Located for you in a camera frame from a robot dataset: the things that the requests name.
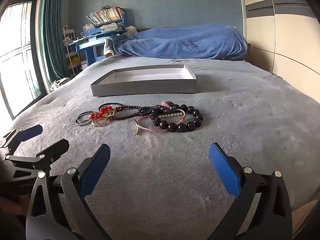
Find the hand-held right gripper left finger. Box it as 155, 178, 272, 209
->
26, 144, 112, 240

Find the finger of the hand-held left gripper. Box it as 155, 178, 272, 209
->
0, 124, 43, 155
5, 139, 70, 178

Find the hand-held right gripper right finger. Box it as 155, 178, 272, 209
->
207, 142, 293, 240

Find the silver bangle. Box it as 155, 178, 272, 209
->
75, 112, 93, 127
77, 110, 95, 123

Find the gold chain bracelet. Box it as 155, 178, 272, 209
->
91, 110, 116, 128

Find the dark red bead bracelet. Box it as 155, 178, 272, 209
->
110, 105, 141, 121

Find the large black bead bracelet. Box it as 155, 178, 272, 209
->
151, 104, 204, 133

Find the pink cord bracelet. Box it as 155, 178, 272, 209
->
134, 109, 186, 136

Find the black hair tie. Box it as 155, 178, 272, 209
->
98, 102, 124, 111

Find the small black bead tassel bracelet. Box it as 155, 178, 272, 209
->
136, 101, 181, 117

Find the grey cardboard box tray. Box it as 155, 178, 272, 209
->
90, 64, 197, 97

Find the white bag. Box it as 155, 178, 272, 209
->
49, 77, 72, 91

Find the window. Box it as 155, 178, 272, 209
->
0, 1, 42, 120

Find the white storage rack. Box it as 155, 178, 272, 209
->
62, 26, 83, 78

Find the blue shelf with books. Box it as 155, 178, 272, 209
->
69, 12, 128, 67

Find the teal curtain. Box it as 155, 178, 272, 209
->
41, 0, 73, 81

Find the blue white plush item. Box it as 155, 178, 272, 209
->
103, 38, 116, 57

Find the stack of papers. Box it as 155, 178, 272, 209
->
84, 22, 124, 33

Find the blue blanket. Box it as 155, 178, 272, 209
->
110, 23, 249, 60

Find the row of books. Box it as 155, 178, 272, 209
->
86, 6, 126, 26

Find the beige grey wardrobe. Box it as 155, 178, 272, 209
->
237, 0, 320, 87

